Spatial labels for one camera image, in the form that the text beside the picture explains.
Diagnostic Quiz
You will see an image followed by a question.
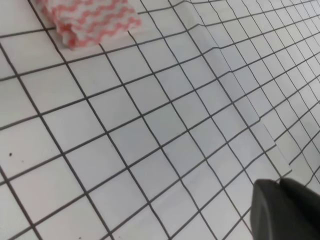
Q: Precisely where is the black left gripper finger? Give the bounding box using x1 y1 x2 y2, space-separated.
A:
250 178 320 240

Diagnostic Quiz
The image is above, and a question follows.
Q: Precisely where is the pink wavy striped towel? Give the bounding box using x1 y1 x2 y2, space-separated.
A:
32 0 142 50

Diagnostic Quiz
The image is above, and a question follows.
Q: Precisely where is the white black-grid tablecloth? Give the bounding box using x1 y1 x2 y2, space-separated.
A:
0 0 320 240

